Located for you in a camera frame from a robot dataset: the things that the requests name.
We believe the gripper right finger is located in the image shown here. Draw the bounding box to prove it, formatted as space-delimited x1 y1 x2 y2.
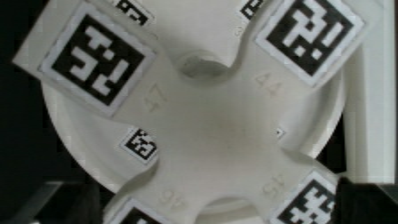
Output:
334 179 398 224

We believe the white U-shaped border frame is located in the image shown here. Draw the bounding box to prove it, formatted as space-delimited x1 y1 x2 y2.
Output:
343 0 398 184

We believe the white cross-shaped table base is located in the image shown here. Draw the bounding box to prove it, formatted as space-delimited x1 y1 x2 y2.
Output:
12 0 364 224

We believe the white round table top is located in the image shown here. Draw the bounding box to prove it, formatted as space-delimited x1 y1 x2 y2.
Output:
44 0 344 224

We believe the white cylindrical table leg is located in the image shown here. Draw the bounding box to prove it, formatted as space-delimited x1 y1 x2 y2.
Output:
176 50 229 81

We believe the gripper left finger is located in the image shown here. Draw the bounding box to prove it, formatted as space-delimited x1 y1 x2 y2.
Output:
7 181 110 224

